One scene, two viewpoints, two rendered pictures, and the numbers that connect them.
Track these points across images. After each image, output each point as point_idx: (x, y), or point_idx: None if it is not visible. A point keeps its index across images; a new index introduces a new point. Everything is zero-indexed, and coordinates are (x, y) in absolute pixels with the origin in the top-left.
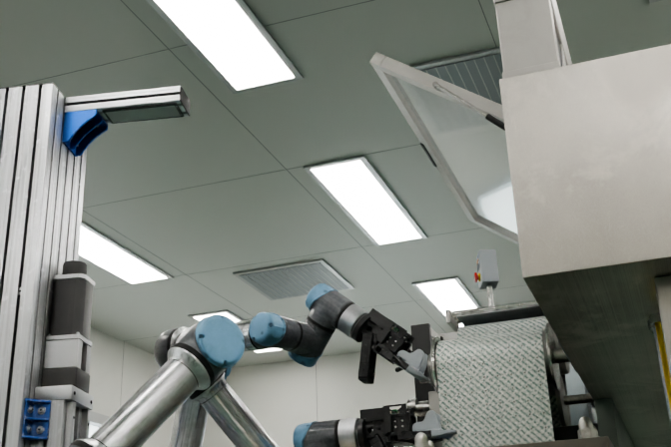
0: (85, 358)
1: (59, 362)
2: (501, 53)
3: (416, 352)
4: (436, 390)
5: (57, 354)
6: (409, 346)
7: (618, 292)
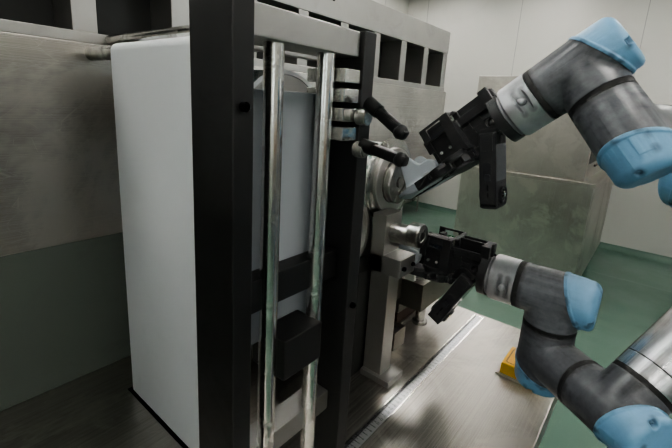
0: None
1: None
2: (444, 78)
3: (423, 161)
4: (398, 207)
5: None
6: (426, 146)
7: None
